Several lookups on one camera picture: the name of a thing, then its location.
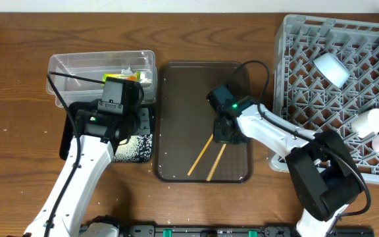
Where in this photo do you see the wooden chopstick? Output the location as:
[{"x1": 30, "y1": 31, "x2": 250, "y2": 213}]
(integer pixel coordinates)
[
  {"x1": 206, "y1": 144, "x2": 226, "y2": 182},
  {"x1": 187, "y1": 134, "x2": 213, "y2": 176}
]

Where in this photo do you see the clear plastic bin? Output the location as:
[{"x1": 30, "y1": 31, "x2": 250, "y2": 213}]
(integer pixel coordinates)
[{"x1": 48, "y1": 50, "x2": 157, "y2": 105}]

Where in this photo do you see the light blue bowl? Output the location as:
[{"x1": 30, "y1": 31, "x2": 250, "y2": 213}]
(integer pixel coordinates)
[{"x1": 313, "y1": 53, "x2": 350, "y2": 88}]

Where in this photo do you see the white rice pile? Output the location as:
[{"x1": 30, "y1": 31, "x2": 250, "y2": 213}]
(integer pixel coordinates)
[{"x1": 112, "y1": 108, "x2": 154, "y2": 163}]

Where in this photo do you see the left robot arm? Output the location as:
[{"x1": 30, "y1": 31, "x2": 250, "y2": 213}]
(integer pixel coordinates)
[{"x1": 24, "y1": 103, "x2": 154, "y2": 236}]

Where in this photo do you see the white tissue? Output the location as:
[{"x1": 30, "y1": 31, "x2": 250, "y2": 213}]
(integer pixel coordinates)
[{"x1": 120, "y1": 67, "x2": 153, "y2": 88}]

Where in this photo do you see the brown serving tray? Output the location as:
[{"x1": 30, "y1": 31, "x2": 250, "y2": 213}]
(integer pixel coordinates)
[{"x1": 153, "y1": 62, "x2": 253, "y2": 183}]

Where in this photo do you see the yellow snack wrapper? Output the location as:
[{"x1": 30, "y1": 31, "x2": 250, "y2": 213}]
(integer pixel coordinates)
[{"x1": 103, "y1": 71, "x2": 141, "y2": 82}]

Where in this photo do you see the black waste tray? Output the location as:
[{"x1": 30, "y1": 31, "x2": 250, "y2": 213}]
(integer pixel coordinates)
[{"x1": 59, "y1": 101, "x2": 155, "y2": 160}]

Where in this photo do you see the grey dishwasher rack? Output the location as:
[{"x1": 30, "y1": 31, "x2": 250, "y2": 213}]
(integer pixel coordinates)
[{"x1": 272, "y1": 14, "x2": 379, "y2": 184}]

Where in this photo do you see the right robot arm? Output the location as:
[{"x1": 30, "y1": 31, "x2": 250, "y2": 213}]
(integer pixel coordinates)
[{"x1": 208, "y1": 95, "x2": 370, "y2": 236}]

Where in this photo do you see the white cup green inside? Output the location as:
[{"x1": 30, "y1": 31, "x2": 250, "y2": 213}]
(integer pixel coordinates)
[{"x1": 351, "y1": 109, "x2": 379, "y2": 138}]

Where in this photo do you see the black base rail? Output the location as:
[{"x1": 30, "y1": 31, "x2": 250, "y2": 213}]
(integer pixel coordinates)
[{"x1": 79, "y1": 224, "x2": 375, "y2": 237}]

